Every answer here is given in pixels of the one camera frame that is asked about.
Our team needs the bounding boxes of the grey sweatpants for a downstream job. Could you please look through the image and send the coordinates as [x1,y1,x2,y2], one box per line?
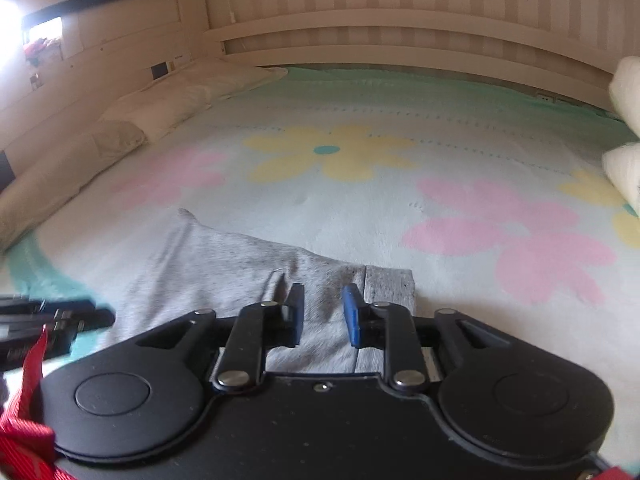
[106,207,419,375]

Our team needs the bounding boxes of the floral bed blanket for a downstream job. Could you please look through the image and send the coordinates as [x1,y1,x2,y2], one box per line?
[1,68,639,471]

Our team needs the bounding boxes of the beige pillow near headboard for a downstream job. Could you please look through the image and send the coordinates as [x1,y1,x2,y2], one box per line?
[101,58,288,143]

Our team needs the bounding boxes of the cream wooden headboard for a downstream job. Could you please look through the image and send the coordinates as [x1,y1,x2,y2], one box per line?
[1,0,209,186]

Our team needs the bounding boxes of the white leaf print upper pillow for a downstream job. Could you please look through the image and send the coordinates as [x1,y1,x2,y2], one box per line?
[608,56,640,136]

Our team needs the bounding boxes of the beige pillow near camera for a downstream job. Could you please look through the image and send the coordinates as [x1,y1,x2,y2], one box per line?
[1,122,145,250]

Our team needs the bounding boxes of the cream wooden bed rail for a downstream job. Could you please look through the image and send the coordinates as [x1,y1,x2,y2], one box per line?
[203,9,617,110]

